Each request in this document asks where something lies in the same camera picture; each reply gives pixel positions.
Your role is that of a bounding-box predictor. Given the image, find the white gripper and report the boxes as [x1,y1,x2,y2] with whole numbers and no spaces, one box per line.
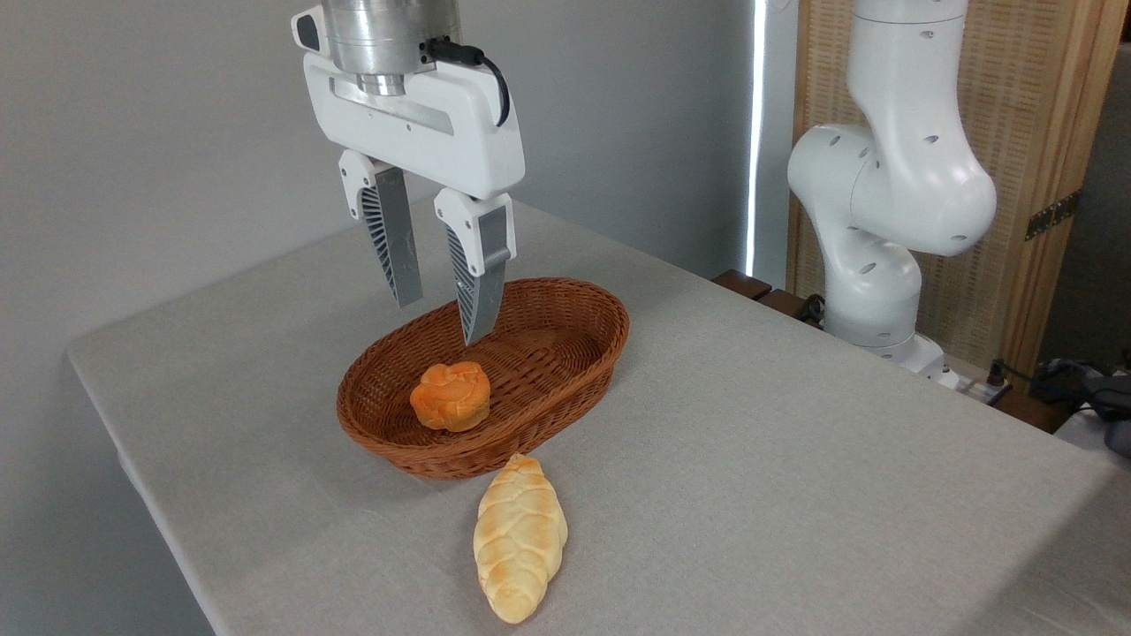
[303,51,527,347]

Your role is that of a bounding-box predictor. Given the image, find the long braided pale bread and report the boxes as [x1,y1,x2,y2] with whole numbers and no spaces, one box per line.
[473,453,569,625]

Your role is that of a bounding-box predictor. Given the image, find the round orange bread bun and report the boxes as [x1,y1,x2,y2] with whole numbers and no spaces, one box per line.
[409,361,492,433]

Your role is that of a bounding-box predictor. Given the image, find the brown wicker oval basket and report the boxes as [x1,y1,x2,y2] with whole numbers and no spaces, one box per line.
[336,277,631,481]

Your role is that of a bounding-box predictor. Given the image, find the dark brown wooden block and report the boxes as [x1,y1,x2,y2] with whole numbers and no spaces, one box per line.
[712,269,774,301]
[758,289,824,326]

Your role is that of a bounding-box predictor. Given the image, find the grey tablecloth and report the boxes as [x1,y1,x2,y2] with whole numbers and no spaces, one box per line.
[66,199,1131,636]

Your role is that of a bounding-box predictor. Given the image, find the white power strip with plug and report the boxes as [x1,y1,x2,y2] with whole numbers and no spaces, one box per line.
[956,358,1013,408]

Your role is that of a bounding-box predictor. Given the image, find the wooden rattan screen panel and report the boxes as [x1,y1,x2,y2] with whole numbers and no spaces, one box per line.
[786,0,1131,382]

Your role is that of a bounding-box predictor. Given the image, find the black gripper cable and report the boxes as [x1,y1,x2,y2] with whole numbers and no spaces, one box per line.
[421,37,512,128]

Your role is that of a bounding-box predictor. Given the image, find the dark metal hinge bracket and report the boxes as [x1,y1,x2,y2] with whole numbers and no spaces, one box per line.
[1025,190,1082,242]

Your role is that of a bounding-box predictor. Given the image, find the black cable bundle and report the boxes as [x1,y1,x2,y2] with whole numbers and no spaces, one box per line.
[998,352,1131,416]

